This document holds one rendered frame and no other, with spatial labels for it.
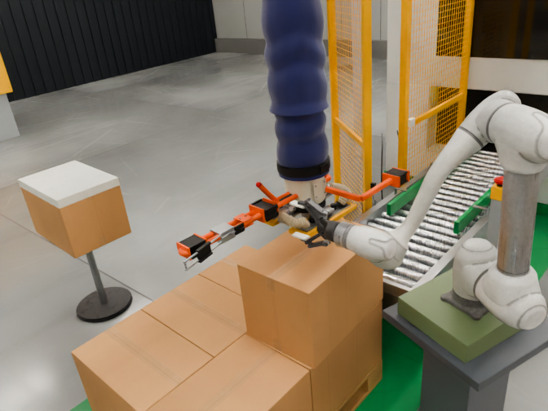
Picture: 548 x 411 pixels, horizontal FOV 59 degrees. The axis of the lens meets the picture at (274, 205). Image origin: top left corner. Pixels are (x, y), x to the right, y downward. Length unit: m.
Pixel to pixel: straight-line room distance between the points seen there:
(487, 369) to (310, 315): 0.67
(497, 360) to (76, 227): 2.37
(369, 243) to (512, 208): 0.45
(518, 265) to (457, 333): 0.37
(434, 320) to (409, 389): 0.94
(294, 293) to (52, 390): 1.81
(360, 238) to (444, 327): 0.55
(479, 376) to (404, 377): 1.05
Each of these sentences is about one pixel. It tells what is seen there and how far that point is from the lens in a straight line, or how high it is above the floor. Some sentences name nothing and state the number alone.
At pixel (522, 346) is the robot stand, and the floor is 0.75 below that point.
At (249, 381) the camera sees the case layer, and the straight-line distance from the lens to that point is 2.18.
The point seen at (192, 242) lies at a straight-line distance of 1.73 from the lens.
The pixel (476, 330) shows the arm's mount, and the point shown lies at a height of 0.84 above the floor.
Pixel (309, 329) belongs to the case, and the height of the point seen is 0.76.
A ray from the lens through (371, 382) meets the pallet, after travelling 2.81.
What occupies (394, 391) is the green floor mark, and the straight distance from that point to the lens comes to 2.87.
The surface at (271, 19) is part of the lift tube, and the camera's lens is 1.82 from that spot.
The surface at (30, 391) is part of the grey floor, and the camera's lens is 3.38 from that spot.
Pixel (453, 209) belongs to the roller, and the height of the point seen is 0.55.
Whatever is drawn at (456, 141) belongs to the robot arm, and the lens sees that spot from 1.65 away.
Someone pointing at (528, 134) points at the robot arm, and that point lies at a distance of 1.50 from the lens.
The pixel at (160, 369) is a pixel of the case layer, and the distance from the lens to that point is 2.34.
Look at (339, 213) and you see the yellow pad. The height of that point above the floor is 1.14.
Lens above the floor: 2.10
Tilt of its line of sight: 26 degrees down
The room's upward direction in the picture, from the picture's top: 6 degrees counter-clockwise
